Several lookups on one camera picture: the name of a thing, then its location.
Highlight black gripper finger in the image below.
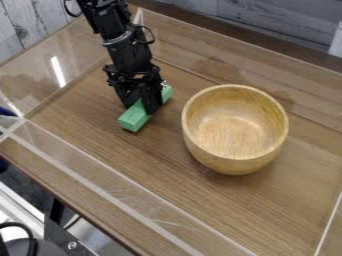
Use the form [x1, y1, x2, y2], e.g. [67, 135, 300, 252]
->
[139, 83, 163, 115]
[113, 84, 140, 108]

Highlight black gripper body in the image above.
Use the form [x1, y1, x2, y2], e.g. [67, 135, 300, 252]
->
[103, 33, 163, 92]

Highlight green rectangular block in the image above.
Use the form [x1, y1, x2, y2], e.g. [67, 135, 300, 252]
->
[117, 84, 172, 132]

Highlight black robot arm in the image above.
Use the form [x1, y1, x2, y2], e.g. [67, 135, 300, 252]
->
[63, 0, 163, 114]

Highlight light wooden bowl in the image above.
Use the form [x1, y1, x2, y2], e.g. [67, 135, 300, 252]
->
[182, 84, 290, 175]

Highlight black table leg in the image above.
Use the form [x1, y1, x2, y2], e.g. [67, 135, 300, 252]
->
[49, 199, 65, 225]

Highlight clear acrylic tray enclosure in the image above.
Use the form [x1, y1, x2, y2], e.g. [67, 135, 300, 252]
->
[0, 5, 342, 256]

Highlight black metal bracket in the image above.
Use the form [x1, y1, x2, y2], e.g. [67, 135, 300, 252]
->
[44, 218, 99, 256]

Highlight black cable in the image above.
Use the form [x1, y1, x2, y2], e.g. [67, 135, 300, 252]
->
[0, 221, 40, 256]

